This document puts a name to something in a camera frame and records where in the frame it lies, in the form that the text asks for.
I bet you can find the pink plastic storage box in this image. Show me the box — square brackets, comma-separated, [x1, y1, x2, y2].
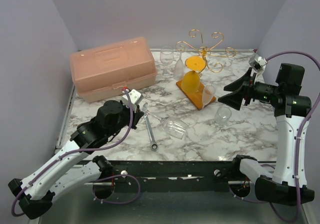
[69, 37, 158, 103]

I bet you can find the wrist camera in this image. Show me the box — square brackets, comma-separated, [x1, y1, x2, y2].
[121, 89, 143, 106]
[249, 54, 268, 76]

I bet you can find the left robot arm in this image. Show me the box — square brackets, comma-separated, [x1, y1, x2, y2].
[8, 100, 144, 220]

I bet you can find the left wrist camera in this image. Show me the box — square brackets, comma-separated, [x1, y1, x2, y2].
[121, 89, 143, 106]

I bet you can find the yellow plastic wine glass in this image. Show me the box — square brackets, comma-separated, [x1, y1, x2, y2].
[181, 56, 206, 93]

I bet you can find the clear wine glass back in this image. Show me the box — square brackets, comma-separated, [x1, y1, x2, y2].
[160, 46, 174, 77]

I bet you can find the silver ratchet wrench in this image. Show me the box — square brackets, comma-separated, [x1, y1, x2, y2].
[144, 115, 159, 151]

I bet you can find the clear wine glass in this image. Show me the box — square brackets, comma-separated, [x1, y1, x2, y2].
[160, 46, 174, 77]
[142, 103, 188, 140]

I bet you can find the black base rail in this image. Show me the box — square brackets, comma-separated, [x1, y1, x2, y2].
[92, 161, 252, 198]

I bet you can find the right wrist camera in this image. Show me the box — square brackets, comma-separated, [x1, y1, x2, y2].
[249, 54, 268, 76]

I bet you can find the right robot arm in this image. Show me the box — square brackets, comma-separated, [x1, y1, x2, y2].
[218, 63, 315, 206]

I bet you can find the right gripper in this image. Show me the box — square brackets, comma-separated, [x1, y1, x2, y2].
[218, 67, 282, 109]

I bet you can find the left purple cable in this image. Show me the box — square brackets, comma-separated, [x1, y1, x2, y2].
[11, 88, 141, 218]

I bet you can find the short clear goblet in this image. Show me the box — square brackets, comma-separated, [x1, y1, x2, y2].
[214, 107, 232, 126]

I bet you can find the ribbed clear champagne flute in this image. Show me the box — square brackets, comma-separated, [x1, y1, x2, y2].
[173, 51, 184, 81]

